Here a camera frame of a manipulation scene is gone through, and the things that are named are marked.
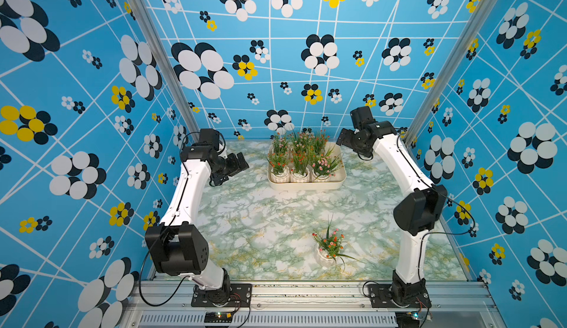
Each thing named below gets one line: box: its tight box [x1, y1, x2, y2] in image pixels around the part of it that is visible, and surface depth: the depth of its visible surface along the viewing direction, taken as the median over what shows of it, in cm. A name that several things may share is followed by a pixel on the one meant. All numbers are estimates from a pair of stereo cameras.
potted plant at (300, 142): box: [288, 132, 311, 153], surface depth 102 cm
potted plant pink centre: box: [311, 145, 345, 179], surface depth 95 cm
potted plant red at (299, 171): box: [289, 149, 311, 184], surface depth 98 cm
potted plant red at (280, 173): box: [267, 152, 291, 184], surface depth 99 cm
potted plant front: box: [311, 213, 362, 273], surface depth 75 cm
